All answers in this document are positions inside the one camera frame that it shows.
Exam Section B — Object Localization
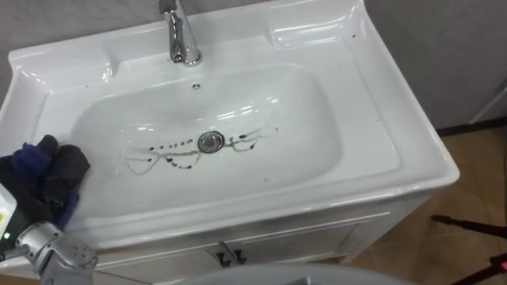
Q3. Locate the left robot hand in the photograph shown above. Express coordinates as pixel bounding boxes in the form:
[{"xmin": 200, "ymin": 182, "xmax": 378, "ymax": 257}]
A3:
[{"xmin": 0, "ymin": 134, "xmax": 92, "ymax": 254}]

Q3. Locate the blue cleaning cloth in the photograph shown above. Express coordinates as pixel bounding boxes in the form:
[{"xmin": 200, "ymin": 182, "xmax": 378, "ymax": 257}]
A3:
[{"xmin": 10, "ymin": 142, "xmax": 81, "ymax": 230}]

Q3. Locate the chrome sink drain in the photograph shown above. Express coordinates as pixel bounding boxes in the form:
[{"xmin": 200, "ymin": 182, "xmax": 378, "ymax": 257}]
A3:
[{"xmin": 196, "ymin": 130, "xmax": 226, "ymax": 154}]

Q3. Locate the chrome faucet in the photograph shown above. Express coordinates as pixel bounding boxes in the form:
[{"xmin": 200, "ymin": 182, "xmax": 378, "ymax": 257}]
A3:
[{"xmin": 158, "ymin": 0, "xmax": 204, "ymax": 67}]

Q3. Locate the white sink vanity cabinet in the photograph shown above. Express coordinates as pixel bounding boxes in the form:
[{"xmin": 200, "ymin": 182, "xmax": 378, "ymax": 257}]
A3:
[{"xmin": 0, "ymin": 0, "xmax": 461, "ymax": 285}]

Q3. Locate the black tripod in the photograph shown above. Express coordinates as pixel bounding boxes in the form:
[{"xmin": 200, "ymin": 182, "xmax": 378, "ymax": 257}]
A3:
[{"xmin": 429, "ymin": 215, "xmax": 507, "ymax": 285}]

